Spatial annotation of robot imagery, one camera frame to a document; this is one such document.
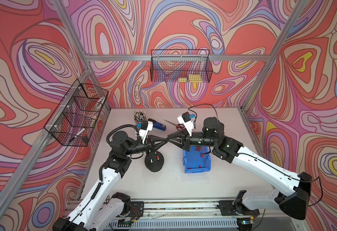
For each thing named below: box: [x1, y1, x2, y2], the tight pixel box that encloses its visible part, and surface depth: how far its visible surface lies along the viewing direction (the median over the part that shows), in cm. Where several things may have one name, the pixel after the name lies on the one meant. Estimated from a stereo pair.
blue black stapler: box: [147, 118, 167, 132], surface depth 107 cm
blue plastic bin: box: [182, 145, 212, 174], surface depth 90 cm
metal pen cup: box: [132, 109, 147, 125], surface depth 93 cm
